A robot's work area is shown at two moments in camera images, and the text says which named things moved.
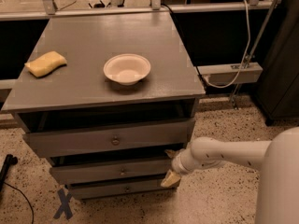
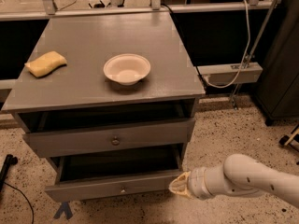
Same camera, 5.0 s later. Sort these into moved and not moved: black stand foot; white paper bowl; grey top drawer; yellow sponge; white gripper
Moved: white gripper
Not moved: yellow sponge; white paper bowl; grey top drawer; black stand foot
